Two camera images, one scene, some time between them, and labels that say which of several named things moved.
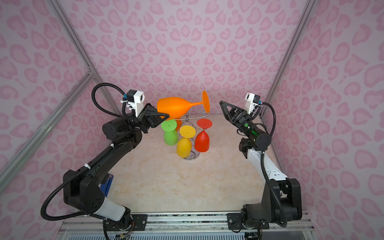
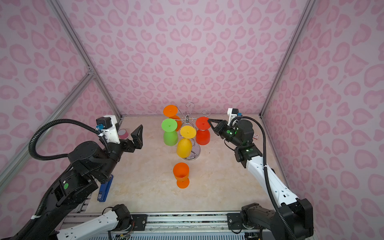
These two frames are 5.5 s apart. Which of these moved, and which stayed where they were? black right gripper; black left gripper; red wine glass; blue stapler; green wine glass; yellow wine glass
Moved: red wine glass; black right gripper; black left gripper
Stayed: blue stapler; green wine glass; yellow wine glass
